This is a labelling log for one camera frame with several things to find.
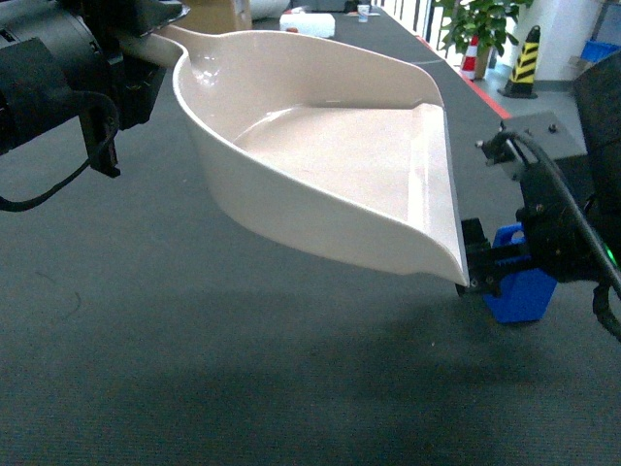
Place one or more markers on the red white traffic cone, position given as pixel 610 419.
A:
pixel 469 61

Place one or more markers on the large cardboard box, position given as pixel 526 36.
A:
pixel 216 16

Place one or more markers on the white foam block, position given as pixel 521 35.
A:
pixel 316 25

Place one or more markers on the paper cup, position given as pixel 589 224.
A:
pixel 363 13

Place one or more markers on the blue plastic part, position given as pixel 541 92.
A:
pixel 525 295

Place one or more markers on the green potted plant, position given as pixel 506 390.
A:
pixel 491 21

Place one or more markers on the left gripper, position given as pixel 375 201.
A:
pixel 135 82

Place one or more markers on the neighbouring steel shelf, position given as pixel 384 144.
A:
pixel 603 37

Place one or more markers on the beige plastic dustpan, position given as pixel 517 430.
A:
pixel 320 146

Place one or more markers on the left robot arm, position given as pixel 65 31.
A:
pixel 63 59

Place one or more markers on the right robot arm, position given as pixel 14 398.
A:
pixel 571 205

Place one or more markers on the yellow black bollard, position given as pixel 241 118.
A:
pixel 520 83

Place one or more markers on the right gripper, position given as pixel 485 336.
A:
pixel 551 231

